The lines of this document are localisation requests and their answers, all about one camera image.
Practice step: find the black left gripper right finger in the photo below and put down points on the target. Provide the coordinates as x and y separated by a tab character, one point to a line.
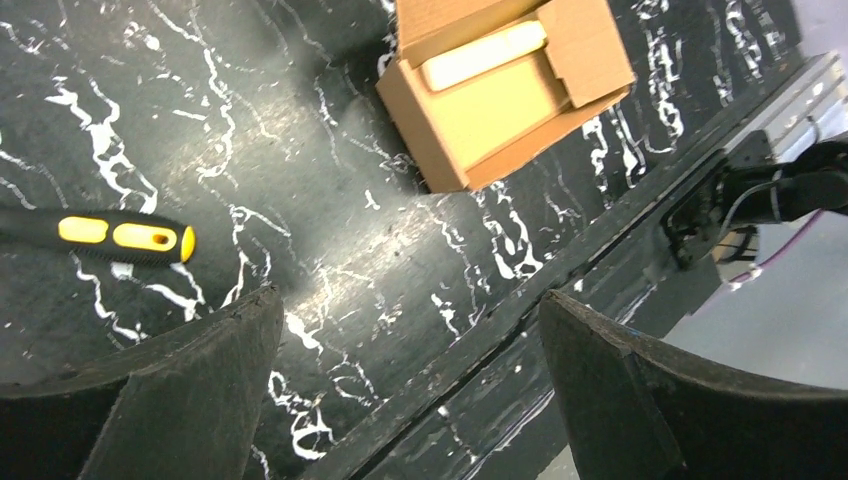
696	417

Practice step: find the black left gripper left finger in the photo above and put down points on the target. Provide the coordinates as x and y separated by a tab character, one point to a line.
183	405

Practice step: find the brown cardboard box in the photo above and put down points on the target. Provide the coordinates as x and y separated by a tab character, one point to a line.
480	131

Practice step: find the yellow handled tool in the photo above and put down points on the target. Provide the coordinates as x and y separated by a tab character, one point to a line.
482	55

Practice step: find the yellow black screwdriver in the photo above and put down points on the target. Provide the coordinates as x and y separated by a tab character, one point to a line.
122	236

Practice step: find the aluminium frame rail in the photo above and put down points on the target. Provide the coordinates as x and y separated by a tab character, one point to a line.
487	409

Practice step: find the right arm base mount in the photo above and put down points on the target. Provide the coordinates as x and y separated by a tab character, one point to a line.
748	199

